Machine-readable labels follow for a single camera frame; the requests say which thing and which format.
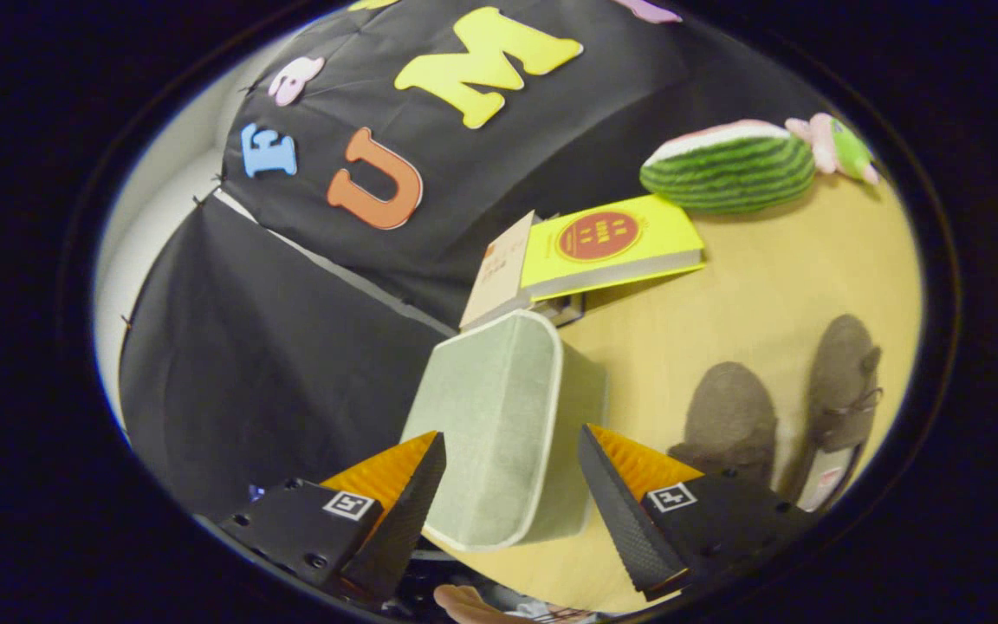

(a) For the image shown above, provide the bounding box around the beige book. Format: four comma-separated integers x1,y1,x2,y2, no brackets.
459,211,536,331

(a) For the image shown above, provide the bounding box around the pale green fabric storage box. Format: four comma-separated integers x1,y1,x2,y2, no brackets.
401,309,610,553

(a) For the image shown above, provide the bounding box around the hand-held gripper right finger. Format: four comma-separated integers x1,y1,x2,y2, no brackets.
578,424,816,601

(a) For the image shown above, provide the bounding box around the pink and green plush toy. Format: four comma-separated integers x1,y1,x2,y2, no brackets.
785,113,881,186

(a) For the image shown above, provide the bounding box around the yellow book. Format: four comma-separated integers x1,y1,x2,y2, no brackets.
520,194,706,302

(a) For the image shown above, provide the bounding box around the person's white clothing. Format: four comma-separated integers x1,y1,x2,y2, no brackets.
499,596,604,624

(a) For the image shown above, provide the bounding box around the brown felt shoe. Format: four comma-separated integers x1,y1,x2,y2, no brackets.
789,314,884,512
668,361,779,486

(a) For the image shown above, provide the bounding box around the watermelon slice plush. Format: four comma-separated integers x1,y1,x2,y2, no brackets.
639,120,817,215

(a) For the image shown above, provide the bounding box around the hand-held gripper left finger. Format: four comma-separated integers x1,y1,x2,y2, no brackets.
217,431,447,603

